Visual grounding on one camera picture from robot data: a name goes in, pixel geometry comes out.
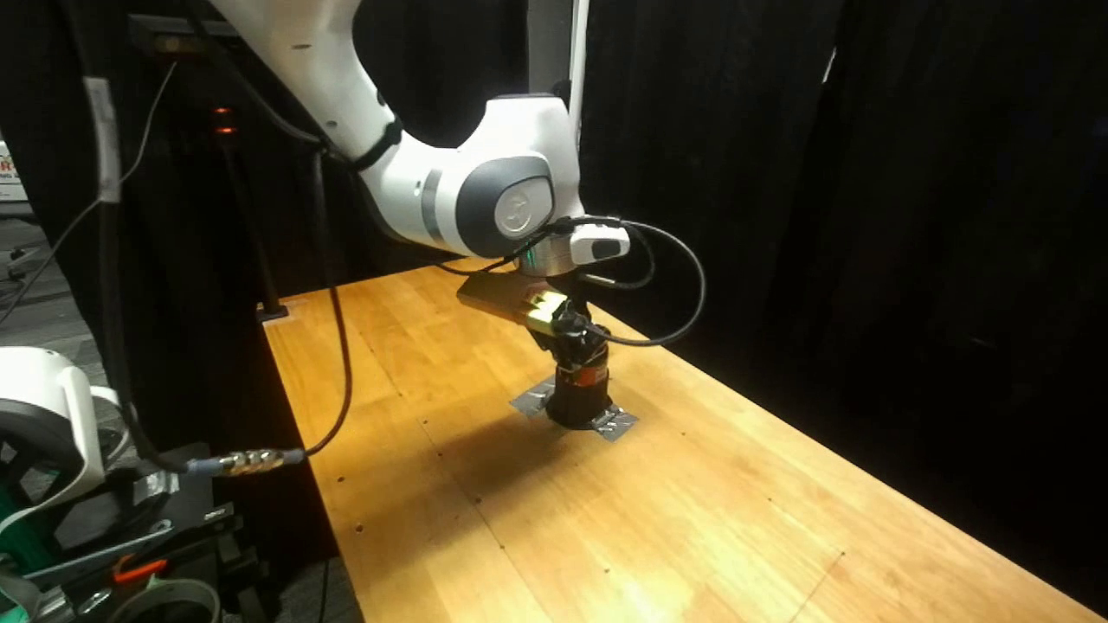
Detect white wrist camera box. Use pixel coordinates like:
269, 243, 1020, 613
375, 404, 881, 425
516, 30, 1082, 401
568, 225, 631, 267

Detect black camera stand pole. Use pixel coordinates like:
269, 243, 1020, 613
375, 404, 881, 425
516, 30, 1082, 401
212, 103, 288, 322

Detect dark bottle with red label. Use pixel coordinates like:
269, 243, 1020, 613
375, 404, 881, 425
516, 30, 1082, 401
547, 327, 614, 430

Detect grey tape patch under bottle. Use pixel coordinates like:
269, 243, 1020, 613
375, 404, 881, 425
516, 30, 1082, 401
511, 382, 635, 443

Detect black cable loop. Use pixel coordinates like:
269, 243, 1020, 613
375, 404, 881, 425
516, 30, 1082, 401
506, 213, 710, 349

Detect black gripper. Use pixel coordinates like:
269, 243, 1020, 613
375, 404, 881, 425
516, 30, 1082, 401
522, 288, 593, 340

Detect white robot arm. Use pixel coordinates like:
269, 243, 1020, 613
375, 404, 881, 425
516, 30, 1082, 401
212, 0, 599, 276

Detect white robot base at left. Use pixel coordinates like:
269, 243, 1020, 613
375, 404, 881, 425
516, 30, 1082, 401
0, 346, 104, 508

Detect white vertical pole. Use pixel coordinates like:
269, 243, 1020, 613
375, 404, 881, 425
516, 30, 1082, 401
528, 0, 593, 111

